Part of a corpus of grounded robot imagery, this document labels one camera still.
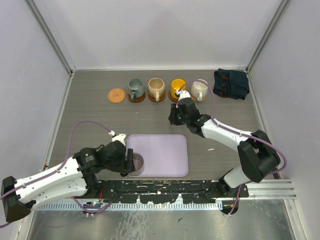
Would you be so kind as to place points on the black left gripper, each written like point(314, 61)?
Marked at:
point(129, 164)

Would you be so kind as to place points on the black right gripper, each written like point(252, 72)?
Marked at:
point(172, 118)

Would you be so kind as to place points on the pink ceramic mug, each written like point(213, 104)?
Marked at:
point(137, 166)

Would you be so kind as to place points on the brown wooden coaster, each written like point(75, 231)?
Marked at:
point(136, 100)
point(172, 97)
point(153, 99)

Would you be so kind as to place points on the woven rattan coaster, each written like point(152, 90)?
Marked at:
point(116, 95)
point(200, 97)

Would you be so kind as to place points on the white speckled ceramic mug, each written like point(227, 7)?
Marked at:
point(199, 86)

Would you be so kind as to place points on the yellow glass cup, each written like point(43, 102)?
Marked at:
point(176, 84)

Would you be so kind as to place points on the beige ceramic mug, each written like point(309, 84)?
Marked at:
point(156, 88)

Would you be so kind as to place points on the grey ceramic mug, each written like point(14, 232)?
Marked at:
point(135, 89)

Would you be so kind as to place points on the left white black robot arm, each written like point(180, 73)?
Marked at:
point(74, 178)

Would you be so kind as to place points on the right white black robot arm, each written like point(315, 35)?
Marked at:
point(256, 155)

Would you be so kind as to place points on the lavender plastic tray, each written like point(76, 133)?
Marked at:
point(164, 155)

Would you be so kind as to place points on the dark blue folded cloth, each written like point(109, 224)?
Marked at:
point(232, 84)

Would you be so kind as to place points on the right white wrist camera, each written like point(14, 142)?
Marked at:
point(182, 94)

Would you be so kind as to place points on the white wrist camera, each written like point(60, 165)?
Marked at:
point(182, 94)
point(118, 137)

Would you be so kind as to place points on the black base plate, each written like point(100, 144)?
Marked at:
point(161, 191)

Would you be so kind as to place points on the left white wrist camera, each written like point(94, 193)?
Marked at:
point(118, 137)

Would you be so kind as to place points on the white slotted cable duct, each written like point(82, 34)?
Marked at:
point(70, 205)

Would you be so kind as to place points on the aluminium frame rail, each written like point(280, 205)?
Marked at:
point(275, 190)

